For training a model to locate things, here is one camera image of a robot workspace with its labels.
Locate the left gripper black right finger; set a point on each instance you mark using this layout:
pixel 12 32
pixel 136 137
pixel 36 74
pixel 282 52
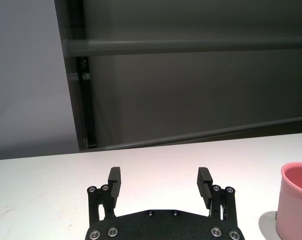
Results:
pixel 204 185

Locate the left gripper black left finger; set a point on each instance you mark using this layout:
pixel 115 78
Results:
pixel 115 185

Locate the pink plastic cup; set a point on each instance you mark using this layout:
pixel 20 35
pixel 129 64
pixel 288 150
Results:
pixel 293 207

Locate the thick grey railing bar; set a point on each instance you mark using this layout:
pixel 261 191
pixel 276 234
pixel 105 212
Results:
pixel 190 46

